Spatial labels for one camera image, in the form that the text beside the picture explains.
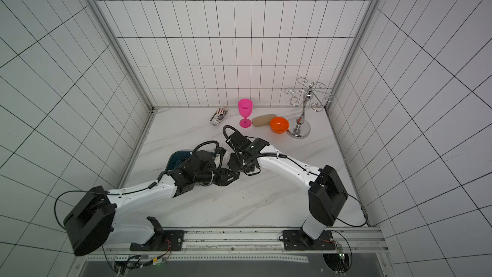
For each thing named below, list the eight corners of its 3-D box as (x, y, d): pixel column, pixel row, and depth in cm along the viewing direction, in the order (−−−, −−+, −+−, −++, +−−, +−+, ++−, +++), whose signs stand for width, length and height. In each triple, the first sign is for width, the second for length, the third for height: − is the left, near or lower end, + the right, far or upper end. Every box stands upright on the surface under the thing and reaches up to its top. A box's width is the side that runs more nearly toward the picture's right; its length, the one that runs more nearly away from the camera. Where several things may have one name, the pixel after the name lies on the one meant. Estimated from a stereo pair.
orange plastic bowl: (270, 133, 108) (271, 128, 104) (269, 122, 114) (270, 117, 110) (288, 133, 108) (290, 128, 104) (286, 122, 114) (288, 117, 110)
